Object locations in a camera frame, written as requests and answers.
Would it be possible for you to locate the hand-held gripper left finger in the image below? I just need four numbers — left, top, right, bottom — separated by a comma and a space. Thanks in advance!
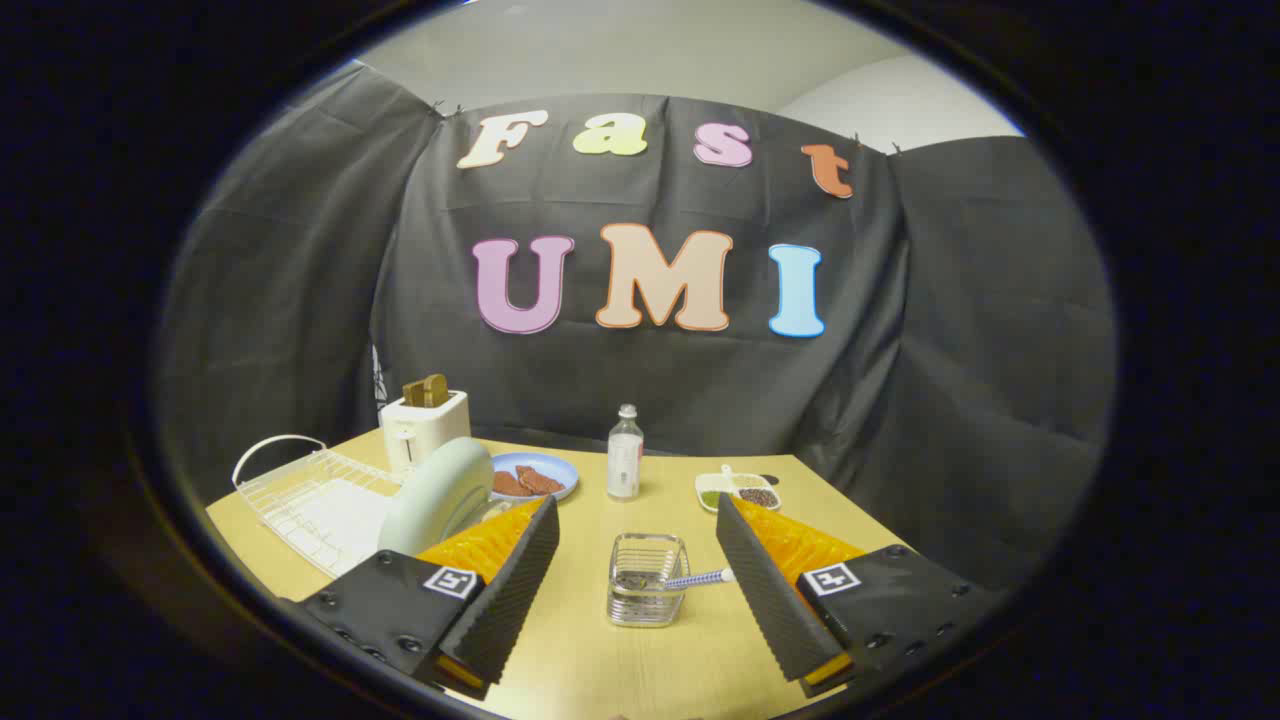
299, 494, 561, 701

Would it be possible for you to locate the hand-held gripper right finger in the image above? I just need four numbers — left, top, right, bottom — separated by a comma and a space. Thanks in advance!
715, 493, 1004, 699

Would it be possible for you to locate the spoon with striped handle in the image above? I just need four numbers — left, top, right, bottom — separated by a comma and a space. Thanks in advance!
622, 568, 736, 591

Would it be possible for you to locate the pale green plate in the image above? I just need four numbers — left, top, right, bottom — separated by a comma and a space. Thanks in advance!
377, 437, 495, 557

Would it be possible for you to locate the clear basket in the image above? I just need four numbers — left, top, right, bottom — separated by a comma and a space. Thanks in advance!
607, 533, 691, 628

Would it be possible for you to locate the white wire dish rack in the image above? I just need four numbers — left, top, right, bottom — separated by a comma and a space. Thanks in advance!
232, 434, 406, 579

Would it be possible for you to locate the white divided condiment dish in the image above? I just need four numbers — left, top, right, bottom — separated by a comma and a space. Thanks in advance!
695, 464, 783, 514

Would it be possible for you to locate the blue plate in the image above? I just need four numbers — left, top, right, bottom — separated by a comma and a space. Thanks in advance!
489, 452, 580, 502

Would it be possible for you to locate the clear plastic bottle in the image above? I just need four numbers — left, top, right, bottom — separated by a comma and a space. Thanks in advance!
606, 404, 644, 501

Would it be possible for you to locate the white toaster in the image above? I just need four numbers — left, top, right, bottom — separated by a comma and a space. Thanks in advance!
379, 390, 472, 473

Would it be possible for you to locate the black backdrop cloth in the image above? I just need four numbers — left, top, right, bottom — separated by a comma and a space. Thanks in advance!
158, 60, 1118, 591

